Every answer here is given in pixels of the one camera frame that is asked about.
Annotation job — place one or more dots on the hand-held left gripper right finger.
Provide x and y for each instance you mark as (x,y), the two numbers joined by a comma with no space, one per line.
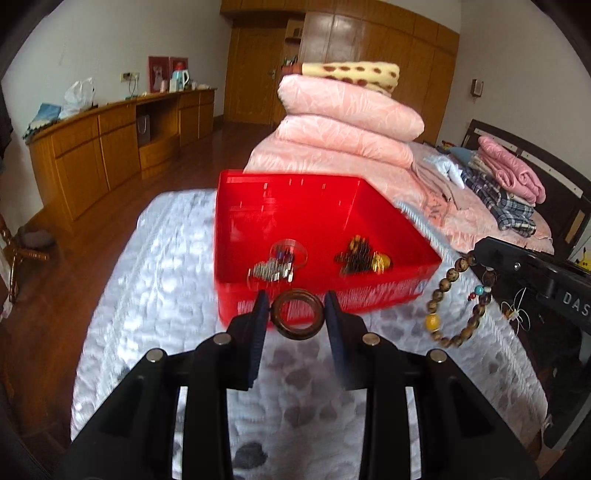
(334,334)

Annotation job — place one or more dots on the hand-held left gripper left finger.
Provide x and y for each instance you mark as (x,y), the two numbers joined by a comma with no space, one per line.
(260,325)

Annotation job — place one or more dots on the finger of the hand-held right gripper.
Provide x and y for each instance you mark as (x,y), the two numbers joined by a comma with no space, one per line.
(512,263)

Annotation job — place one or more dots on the silver bangle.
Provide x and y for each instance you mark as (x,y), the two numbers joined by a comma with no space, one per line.
(304,251)

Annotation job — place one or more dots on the gold pendant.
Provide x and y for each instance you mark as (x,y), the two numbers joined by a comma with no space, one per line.
(382,262)

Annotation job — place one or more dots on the red plastic box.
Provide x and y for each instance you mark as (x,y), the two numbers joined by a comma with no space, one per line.
(295,212)

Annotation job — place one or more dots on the yellow plush toy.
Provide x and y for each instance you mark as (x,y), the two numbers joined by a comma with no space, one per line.
(585,258)

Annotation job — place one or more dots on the pink bed sheet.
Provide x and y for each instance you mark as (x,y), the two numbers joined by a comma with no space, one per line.
(471,226)

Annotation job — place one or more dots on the plaid clothing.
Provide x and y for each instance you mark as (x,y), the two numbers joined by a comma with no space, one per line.
(503,207)

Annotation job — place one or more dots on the dark wooden headboard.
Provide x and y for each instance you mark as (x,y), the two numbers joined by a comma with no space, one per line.
(563,184)

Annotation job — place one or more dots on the folded pink blanket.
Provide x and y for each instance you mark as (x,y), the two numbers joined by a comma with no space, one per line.
(512,168)

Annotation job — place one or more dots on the grey floral bedspread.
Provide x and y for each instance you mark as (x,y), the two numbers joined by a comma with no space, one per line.
(161,300)

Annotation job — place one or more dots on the beige cloth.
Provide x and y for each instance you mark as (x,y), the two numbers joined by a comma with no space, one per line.
(431,194)

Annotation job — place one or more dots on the white cloth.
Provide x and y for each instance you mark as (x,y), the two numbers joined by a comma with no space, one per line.
(445,168)

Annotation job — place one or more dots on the folded pink quilt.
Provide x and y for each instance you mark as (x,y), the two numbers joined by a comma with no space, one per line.
(341,143)
(351,101)

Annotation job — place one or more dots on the grey paper bag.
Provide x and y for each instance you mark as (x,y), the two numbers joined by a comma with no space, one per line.
(143,131)

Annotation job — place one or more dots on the long wooden cabinet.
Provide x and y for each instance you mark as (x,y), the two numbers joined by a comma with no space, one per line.
(87,157)

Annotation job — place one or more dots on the yellow brown-spotted blanket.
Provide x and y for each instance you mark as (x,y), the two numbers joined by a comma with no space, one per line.
(355,74)

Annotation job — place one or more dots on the wooden coat rack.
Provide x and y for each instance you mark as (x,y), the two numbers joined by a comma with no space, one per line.
(16,258)

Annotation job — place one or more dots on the teal electric kettle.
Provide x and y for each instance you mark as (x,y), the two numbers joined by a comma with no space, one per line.
(179,79)

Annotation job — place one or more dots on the wooden wardrobe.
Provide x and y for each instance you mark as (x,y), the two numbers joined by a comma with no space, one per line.
(369,37)

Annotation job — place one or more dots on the white plastic bag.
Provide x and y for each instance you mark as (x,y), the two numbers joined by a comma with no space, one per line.
(78,99)

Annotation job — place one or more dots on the blue cloth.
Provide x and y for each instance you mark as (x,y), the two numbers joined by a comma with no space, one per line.
(44,117)

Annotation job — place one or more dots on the wall-mounted switch box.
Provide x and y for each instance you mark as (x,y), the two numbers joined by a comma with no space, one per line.
(477,87)

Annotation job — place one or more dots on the red picture frame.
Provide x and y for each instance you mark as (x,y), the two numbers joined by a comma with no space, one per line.
(158,74)
(178,62)

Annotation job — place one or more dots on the wall socket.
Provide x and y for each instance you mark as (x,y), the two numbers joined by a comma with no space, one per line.
(129,76)

